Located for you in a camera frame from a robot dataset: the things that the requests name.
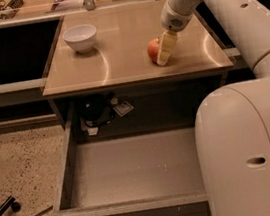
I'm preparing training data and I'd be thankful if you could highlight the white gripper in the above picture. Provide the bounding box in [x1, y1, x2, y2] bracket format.
[156, 1, 192, 66]

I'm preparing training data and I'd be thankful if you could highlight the red apple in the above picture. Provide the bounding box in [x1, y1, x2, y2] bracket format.
[147, 38, 160, 63]

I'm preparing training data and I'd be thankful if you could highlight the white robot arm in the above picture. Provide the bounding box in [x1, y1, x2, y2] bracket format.
[158, 0, 270, 216]

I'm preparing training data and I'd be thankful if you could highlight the grey drawer cabinet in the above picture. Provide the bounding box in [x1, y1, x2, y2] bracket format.
[43, 1, 233, 122]

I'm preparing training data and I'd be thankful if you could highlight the open grey top drawer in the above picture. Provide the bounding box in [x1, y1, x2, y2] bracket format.
[16, 85, 213, 216]

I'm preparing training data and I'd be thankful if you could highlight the white paper tag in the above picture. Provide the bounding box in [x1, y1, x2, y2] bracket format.
[114, 101, 134, 117]

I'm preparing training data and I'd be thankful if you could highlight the white ceramic bowl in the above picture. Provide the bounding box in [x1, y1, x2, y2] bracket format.
[62, 24, 97, 53]

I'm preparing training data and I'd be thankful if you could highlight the black device under cabinet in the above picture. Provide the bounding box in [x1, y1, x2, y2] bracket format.
[76, 92, 115, 128]

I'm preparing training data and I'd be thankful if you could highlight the black office chair leg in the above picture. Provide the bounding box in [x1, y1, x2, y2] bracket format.
[0, 196, 21, 216]

